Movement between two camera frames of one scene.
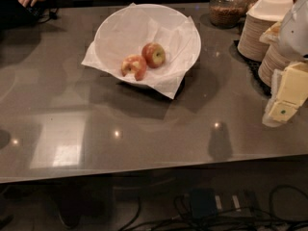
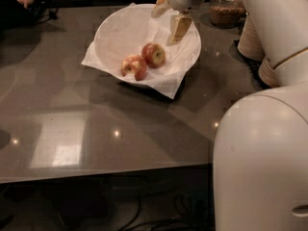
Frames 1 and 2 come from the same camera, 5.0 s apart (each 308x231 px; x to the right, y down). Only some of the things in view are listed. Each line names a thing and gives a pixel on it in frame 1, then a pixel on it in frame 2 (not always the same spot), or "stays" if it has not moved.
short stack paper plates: x=274 y=59 stays
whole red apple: x=154 y=54 stays
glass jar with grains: x=227 y=6 stays
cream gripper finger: x=289 y=89 to x=179 y=25
